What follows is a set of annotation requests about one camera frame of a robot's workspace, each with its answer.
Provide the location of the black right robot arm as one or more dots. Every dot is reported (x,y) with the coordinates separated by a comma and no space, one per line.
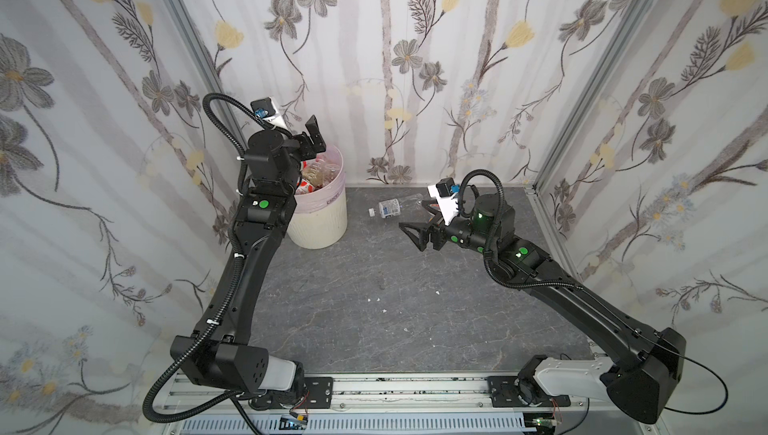
(641,366)

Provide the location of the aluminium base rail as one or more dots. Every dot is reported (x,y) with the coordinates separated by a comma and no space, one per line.
(411,403)

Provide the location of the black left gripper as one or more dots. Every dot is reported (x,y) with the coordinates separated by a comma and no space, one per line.
(306,144)

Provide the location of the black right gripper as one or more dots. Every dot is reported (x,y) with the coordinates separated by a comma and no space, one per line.
(435,235)

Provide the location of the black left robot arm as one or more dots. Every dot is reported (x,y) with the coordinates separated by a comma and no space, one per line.
(218,353)

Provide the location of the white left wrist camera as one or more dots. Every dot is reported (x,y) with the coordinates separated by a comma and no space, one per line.
(267,113)

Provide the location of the cream waste bin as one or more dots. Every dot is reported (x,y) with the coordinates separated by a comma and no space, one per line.
(320,229)

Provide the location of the Suntory white label bottle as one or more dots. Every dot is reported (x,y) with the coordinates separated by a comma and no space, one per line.
(394,207)

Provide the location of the pink bin liner bag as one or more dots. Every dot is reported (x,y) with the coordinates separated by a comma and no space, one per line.
(320,199)

